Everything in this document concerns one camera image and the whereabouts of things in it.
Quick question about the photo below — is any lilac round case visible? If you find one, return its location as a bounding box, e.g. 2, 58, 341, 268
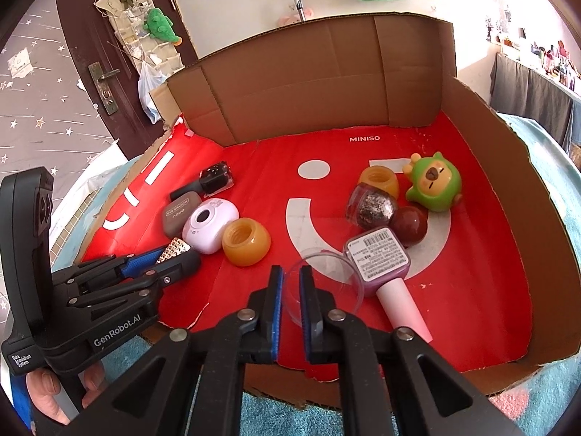
182, 197, 240, 255

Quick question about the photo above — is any row of cosmetic bottles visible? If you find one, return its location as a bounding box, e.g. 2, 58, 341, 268
495, 27, 581, 96

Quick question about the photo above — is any clear plastic bag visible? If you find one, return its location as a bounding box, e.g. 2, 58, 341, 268
137, 61, 170, 124

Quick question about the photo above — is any green plush toy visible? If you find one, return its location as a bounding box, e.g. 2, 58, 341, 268
143, 7, 181, 46

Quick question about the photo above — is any grey draped side table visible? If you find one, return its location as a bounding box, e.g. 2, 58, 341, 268
489, 52, 581, 155

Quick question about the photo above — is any glitter ball clear dome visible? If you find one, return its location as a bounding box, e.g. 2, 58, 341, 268
346, 183, 399, 231

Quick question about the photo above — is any clear plastic cup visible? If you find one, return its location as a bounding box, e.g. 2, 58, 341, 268
284, 247, 365, 328

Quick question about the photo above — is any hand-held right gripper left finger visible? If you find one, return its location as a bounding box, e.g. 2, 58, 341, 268
32, 264, 285, 436

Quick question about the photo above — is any black nail polish bottle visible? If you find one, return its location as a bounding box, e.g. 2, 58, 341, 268
170, 160, 235, 201

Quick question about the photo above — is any person's left hand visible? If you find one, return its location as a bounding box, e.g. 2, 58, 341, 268
25, 359, 107, 425

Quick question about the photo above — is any beige hanging organizer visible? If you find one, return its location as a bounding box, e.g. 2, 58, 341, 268
93, 0, 184, 76

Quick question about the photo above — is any pink tube with label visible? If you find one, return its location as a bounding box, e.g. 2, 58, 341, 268
344, 227, 433, 343

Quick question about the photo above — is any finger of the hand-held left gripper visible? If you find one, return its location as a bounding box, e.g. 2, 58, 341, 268
52, 244, 170, 292
68, 249, 202, 312

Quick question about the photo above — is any brass door handle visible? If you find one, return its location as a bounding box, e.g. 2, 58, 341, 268
88, 61, 121, 116

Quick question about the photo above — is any gold studded case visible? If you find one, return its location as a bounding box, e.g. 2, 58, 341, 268
155, 237, 192, 265

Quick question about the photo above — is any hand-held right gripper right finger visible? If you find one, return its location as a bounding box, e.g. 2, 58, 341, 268
300, 264, 523, 436

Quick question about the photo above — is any brown cardboard box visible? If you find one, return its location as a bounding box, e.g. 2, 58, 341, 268
77, 13, 573, 407

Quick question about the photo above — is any dark red ball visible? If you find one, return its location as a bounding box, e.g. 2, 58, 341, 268
390, 206, 430, 248

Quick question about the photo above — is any white wall sticker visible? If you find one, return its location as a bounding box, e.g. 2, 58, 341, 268
8, 50, 34, 78

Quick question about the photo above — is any dark brown door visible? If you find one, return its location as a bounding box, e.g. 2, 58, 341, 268
54, 0, 200, 132

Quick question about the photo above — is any amber round jar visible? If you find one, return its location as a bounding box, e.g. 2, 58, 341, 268
222, 218, 272, 267
358, 166, 400, 201

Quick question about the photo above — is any green yellow toy figure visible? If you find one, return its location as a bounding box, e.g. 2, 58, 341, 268
403, 151, 464, 213

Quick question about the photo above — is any brown eye shadow case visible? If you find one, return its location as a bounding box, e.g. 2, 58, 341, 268
162, 191, 203, 238

